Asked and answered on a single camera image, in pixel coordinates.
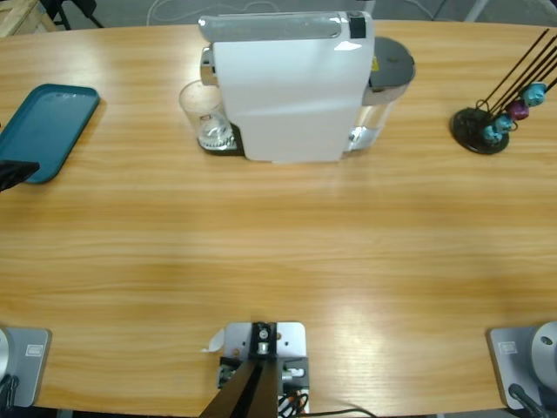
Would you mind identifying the thin black cable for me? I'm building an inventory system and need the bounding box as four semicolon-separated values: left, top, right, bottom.
309;407;375;418

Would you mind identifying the orange and black wire bundle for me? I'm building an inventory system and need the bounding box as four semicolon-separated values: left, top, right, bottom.
278;389;311;415

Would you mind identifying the purple coffee capsule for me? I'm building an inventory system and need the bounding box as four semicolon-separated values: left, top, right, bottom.
508;99;530;121

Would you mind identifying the clear water tank grey lid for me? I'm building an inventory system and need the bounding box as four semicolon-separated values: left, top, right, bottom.
346;36;417;154

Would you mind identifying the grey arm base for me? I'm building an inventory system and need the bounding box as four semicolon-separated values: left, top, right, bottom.
0;326;52;409
486;320;557;411

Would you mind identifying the black capsule holder with rods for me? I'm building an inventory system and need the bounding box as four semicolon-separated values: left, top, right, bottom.
450;28;557;155

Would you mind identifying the white tape tag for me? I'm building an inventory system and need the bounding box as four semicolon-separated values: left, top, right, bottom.
199;328;226;354

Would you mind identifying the black camera post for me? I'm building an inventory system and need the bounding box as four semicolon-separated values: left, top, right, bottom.
199;320;279;418

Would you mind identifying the silver coffee machine lever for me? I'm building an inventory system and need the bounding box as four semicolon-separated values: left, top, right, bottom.
198;12;344;44

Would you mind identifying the teal coffee capsule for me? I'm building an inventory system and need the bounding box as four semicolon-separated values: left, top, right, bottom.
523;82;547;107

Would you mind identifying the white capsule coffee machine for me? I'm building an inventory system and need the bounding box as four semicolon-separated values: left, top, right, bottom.
198;10;376;165

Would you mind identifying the clear glass cup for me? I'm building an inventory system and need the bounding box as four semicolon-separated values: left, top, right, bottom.
178;79;238;153

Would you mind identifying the chrome drip tray grate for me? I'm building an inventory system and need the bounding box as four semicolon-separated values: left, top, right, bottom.
198;123;245;157

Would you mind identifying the black chair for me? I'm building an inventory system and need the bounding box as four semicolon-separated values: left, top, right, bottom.
41;0;105;30

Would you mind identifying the teal plastic tray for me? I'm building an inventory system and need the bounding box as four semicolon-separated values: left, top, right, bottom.
0;83;102;185

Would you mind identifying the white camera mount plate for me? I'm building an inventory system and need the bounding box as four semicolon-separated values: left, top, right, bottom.
222;320;311;415

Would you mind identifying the black mount clamp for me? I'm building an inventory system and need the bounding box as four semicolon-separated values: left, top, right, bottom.
280;355;311;395
217;355;241;389

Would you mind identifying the white metal table frame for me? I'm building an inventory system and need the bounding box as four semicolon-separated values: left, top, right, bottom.
466;0;489;22

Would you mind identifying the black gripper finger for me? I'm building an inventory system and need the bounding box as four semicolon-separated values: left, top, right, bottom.
0;160;41;193

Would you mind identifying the black base cable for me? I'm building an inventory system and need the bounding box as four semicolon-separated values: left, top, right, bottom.
507;382;547;418
0;374;21;410

